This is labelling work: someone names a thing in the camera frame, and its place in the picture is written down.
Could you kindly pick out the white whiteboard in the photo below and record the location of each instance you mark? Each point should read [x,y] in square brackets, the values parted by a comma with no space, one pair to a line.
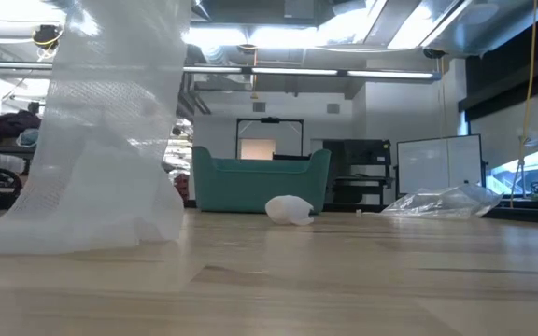
[437,163]

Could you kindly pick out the green plastic basket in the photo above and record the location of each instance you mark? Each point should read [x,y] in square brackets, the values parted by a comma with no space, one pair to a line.
[259,186]

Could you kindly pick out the maroon garment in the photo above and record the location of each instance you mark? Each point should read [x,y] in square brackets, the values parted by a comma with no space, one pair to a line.
[3,125]

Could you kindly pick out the blue garment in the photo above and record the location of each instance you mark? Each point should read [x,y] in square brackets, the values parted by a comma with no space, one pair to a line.
[28,137]

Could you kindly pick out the black metal gantry frame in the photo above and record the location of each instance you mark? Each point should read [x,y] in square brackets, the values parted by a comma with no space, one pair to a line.
[269,120]

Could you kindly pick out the long ceiling strip light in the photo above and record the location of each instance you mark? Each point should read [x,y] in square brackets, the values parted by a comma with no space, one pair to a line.
[297,71]

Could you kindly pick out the white gauze bandage roll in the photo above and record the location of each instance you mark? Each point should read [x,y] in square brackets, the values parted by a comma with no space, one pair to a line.
[287,209]

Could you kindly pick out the long clear plastic bag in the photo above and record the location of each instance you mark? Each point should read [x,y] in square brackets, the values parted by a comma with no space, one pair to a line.
[110,163]

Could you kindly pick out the black workbench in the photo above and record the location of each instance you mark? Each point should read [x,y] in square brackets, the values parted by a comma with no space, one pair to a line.
[362,154]

